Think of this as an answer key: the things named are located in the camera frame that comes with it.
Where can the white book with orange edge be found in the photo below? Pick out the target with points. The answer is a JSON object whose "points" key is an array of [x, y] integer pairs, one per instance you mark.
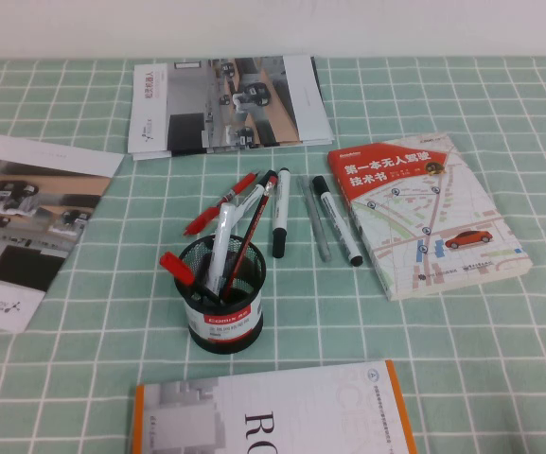
{"points": [[277, 416]]}

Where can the green checkered tablecloth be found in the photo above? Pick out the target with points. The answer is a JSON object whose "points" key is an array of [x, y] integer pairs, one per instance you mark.
{"points": [[490, 354]]}

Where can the white marker with black cap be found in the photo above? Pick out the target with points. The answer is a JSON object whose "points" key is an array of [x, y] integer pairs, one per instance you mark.
{"points": [[336, 220], [253, 195], [281, 213]]}

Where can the red-capped black marker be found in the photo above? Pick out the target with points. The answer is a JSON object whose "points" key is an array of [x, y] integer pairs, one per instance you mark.
{"points": [[175, 267]]}

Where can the single robot photo brochure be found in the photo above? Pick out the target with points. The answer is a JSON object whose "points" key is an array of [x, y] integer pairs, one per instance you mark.
{"points": [[40, 156]]}

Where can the translucent grey pen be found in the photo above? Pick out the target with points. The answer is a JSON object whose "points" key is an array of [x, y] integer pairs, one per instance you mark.
{"points": [[315, 222]]}

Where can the robot photo brochure stack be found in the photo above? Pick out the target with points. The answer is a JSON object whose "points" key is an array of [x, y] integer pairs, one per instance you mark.
{"points": [[182, 94]]}

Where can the red gel pen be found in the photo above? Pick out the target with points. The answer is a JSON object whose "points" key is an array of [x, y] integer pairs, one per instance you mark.
{"points": [[204, 220]]}

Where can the red and white book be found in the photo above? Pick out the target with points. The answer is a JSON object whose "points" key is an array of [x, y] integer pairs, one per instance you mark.
{"points": [[443, 213]]}

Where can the black mesh pen holder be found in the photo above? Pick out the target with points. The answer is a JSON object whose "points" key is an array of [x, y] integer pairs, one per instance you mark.
{"points": [[225, 331]]}

